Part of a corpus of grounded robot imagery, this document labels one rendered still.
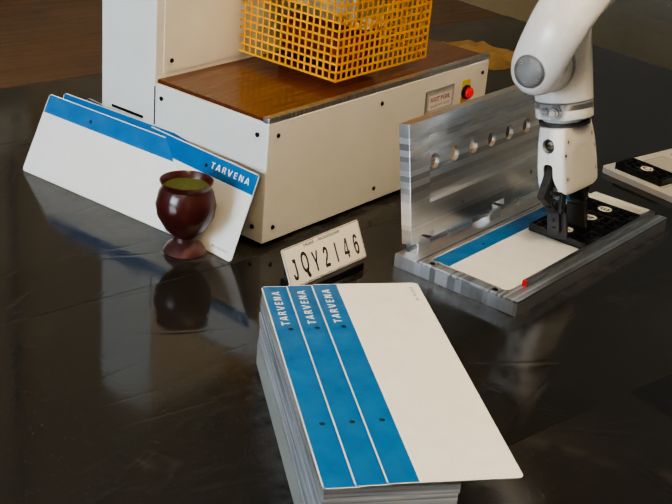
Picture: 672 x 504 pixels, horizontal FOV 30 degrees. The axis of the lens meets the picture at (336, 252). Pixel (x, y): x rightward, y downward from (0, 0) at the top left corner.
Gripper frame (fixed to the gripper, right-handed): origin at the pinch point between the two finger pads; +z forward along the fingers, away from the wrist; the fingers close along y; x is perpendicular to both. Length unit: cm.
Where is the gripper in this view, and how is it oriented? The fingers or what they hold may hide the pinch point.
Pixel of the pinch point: (567, 221)
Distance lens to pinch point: 190.8
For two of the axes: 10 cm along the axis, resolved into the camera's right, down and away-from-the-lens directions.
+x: -7.6, -1.3, 6.3
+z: 0.8, 9.5, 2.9
